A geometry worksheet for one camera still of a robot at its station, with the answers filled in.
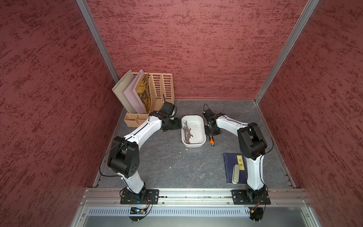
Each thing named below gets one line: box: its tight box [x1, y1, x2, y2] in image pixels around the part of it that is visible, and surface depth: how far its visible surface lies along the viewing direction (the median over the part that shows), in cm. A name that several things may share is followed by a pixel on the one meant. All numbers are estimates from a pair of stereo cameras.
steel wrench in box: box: [182, 120, 194, 145], surface depth 100 cm
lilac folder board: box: [123, 69, 148, 114], surface depth 94 cm
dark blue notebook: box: [223, 152, 248, 184], surface depth 85 cm
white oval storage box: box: [181, 114, 207, 148], surface depth 103 cm
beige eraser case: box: [232, 164, 240, 184], surface depth 80 cm
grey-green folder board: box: [111, 69, 138, 114], surface depth 93 cm
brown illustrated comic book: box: [136, 72, 153, 114], surface depth 102 cm
